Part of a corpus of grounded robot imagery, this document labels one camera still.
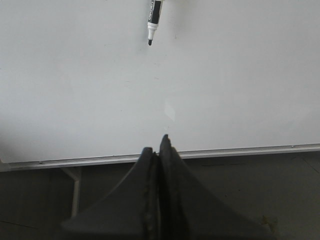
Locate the grey whiteboard stand leg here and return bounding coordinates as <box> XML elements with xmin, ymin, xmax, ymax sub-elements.
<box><xmin>61</xmin><ymin>167</ymin><xmax>82</xmax><ymax>218</ymax></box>

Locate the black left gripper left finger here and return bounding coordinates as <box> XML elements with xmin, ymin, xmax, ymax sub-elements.
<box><xmin>61</xmin><ymin>147</ymin><xmax>159</xmax><ymax>240</ymax></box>

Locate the black whiteboard marker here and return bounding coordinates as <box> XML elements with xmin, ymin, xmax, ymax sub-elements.
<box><xmin>147</xmin><ymin>0</ymin><xmax>163</xmax><ymax>46</ymax></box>

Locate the white whiteboard with aluminium frame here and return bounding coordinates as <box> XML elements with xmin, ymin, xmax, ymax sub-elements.
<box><xmin>0</xmin><ymin>0</ymin><xmax>320</xmax><ymax>172</ymax></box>

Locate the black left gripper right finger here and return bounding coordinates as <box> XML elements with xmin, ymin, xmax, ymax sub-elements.
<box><xmin>158</xmin><ymin>134</ymin><xmax>275</xmax><ymax>240</ymax></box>

